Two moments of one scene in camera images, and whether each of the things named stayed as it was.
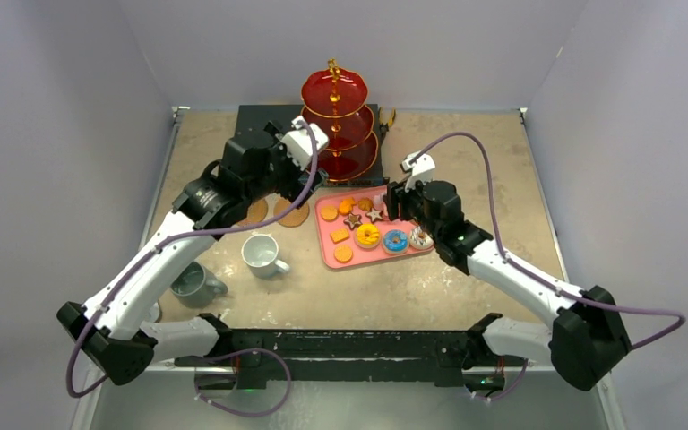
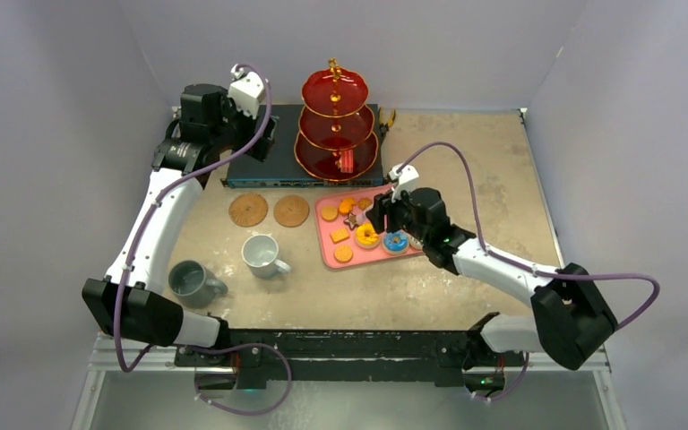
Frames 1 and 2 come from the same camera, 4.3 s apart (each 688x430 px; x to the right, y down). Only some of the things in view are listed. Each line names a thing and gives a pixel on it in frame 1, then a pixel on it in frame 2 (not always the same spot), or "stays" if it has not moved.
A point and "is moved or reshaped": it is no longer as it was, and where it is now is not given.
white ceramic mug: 260,253 stays
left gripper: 291,190 to 229,108
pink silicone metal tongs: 379,200 is moved or reshaped
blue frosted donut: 395,241 stays
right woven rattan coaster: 294,218 stays
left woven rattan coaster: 257,213 stays
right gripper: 394,202 to 381,212
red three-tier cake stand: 333,99 stays
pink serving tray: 356,231 stays
